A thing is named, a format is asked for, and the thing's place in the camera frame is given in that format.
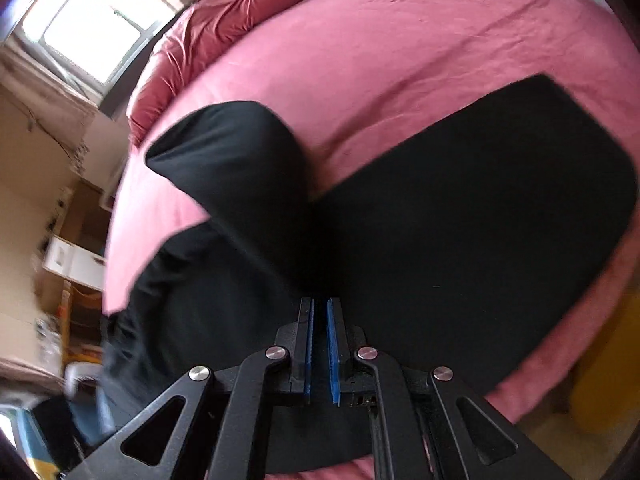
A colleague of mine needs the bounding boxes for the black pants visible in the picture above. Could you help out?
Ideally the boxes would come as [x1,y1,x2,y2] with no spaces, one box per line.
[102,74,637,476]

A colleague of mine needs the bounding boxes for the yellow object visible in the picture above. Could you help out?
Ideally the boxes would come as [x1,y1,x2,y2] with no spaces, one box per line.
[570,305,640,436]

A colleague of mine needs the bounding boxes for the dark red quilt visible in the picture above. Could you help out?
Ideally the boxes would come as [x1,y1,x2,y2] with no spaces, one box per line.
[127,0,411,147]

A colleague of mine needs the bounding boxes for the pink bed sheet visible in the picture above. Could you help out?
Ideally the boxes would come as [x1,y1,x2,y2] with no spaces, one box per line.
[102,0,637,480]

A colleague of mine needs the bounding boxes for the window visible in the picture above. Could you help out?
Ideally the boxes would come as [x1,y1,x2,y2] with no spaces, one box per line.
[20,0,172,87]

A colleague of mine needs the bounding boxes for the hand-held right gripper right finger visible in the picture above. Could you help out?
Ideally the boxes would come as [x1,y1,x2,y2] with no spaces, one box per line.
[326,297,572,480]

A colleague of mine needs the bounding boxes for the white cabinet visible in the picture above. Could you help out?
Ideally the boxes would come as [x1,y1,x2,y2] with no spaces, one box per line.
[42,236,108,291]

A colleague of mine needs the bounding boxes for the grey chair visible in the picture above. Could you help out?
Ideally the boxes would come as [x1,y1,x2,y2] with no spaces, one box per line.
[64,360,117,447]

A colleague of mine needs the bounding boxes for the wooden shelf unit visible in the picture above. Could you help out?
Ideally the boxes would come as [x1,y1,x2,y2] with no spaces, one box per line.
[32,180,118,361]

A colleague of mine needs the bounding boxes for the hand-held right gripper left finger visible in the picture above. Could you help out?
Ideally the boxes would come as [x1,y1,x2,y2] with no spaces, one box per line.
[61,297,316,480]

